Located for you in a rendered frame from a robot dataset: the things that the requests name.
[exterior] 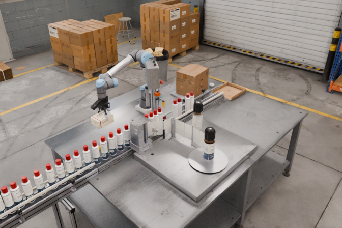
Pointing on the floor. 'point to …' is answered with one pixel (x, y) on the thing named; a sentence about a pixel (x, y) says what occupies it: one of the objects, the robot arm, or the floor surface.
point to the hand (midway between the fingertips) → (102, 117)
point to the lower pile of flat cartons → (5, 72)
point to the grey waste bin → (163, 69)
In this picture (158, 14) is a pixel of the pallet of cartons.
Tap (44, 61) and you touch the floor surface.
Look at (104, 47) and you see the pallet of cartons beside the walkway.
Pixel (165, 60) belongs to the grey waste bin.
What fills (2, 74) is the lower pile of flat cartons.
